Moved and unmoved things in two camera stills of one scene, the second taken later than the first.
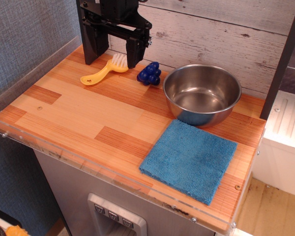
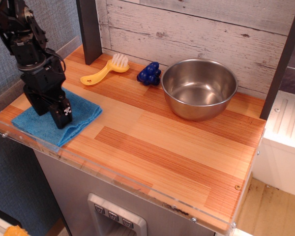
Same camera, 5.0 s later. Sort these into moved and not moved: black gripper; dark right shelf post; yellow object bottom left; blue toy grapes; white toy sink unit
Moved: black gripper
Not moved: yellow object bottom left; dark right shelf post; white toy sink unit; blue toy grapes
